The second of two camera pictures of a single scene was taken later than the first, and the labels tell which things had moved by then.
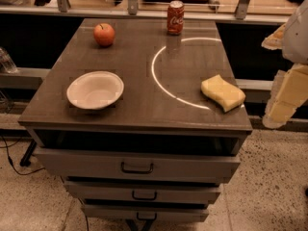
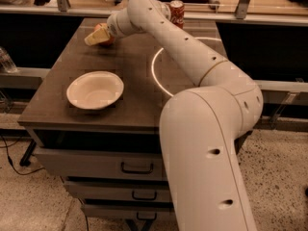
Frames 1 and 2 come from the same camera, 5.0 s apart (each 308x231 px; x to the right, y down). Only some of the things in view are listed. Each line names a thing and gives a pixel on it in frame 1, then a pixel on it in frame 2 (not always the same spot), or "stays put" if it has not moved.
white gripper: [296, 38] → [113, 26]
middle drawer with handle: [142, 192] stays put
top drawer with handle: [137, 165] stays put
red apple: [104, 35] stays put
